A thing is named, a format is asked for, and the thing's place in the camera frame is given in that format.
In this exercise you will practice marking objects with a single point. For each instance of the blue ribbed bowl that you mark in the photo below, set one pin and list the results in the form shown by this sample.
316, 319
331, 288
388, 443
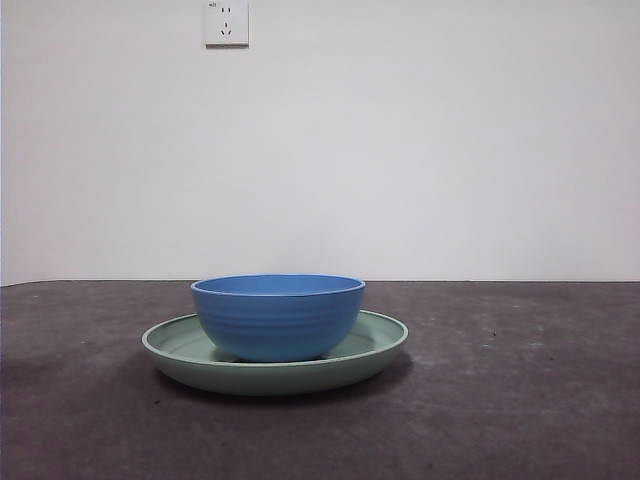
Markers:
277, 325

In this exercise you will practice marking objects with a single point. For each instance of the white wall power socket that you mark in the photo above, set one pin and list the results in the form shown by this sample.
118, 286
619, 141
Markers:
226, 22

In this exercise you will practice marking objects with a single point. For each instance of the green round plate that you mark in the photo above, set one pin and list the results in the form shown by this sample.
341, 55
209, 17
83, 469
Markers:
280, 380

